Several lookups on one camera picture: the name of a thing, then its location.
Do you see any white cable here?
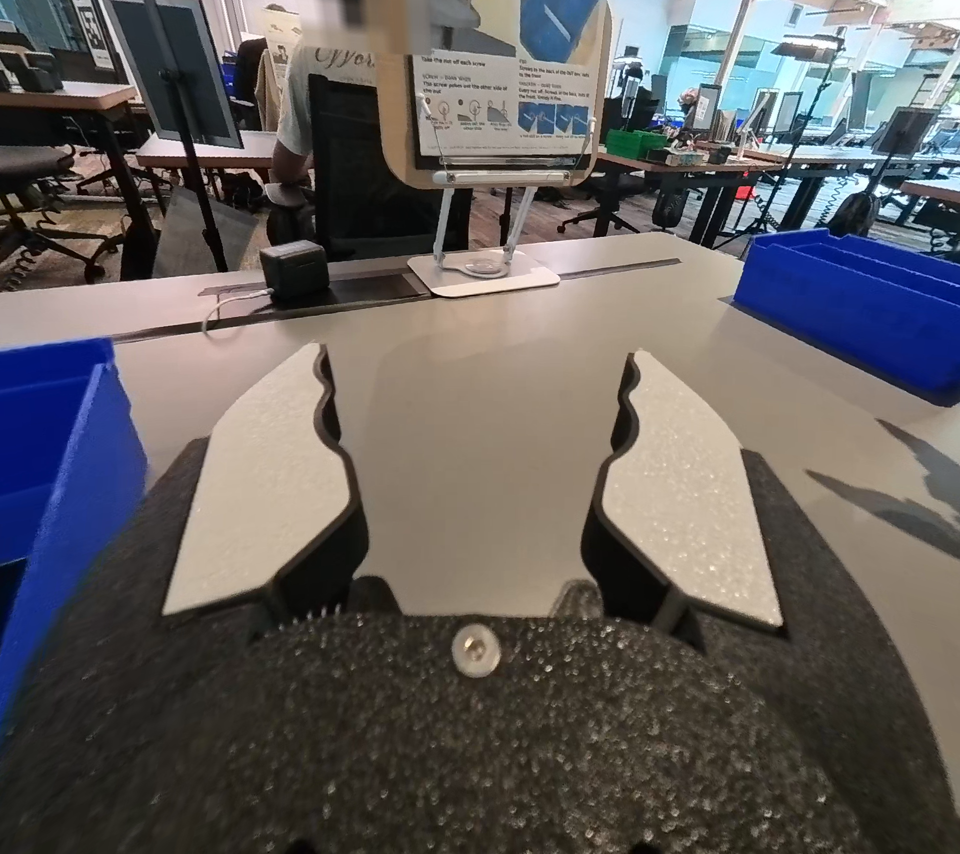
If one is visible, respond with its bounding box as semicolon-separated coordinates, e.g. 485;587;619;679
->
201;288;273;334

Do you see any wooden office desk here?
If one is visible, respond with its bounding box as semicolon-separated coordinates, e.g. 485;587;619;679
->
596;145;796;248
135;130;279;195
0;80;147;278

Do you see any black mesh office chair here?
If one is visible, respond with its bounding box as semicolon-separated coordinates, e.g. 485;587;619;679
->
264;74;474;263

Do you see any black white marker board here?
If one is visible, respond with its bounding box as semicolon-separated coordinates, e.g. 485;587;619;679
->
63;0;115;71

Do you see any grey panel on tripod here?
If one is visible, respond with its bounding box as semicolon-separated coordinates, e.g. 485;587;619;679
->
97;0;245;274

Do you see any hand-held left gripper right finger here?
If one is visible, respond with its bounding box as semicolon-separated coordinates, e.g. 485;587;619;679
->
579;349;786;638

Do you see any blue plastic bin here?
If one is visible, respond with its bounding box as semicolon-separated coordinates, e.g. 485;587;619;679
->
733;228;960;409
0;337;148;728

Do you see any stack of green bins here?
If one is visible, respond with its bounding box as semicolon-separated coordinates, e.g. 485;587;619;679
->
606;129;669;161

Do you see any instruction board on white stand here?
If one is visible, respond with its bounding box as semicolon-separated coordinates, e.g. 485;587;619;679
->
378;0;615;300

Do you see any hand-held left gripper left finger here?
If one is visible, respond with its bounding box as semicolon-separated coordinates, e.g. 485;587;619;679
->
161;342;370;629

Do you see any small black box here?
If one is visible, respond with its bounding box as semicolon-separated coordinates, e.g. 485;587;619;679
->
258;241;332;304

